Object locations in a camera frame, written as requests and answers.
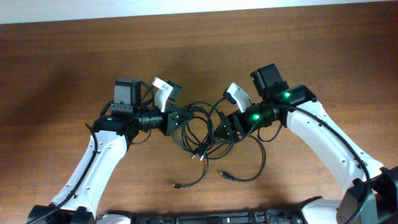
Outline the black usb cable coil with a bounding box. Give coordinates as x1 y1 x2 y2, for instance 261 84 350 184
171 101 237 161

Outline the black cable thick plug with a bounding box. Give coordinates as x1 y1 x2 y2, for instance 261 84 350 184
198 105 267 184

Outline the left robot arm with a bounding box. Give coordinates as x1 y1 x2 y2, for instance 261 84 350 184
27 78 193 223

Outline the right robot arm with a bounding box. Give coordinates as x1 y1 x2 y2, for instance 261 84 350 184
214 64 397 223

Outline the left camera black cable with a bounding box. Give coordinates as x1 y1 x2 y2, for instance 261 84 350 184
26 123 99 224

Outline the camera black cable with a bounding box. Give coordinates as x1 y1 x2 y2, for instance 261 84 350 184
206 96 373 224
26 123 99 224

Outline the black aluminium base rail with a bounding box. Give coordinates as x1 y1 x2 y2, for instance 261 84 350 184
131 209 307 224

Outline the right camera black cable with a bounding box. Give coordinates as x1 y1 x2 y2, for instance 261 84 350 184
206 96 373 224

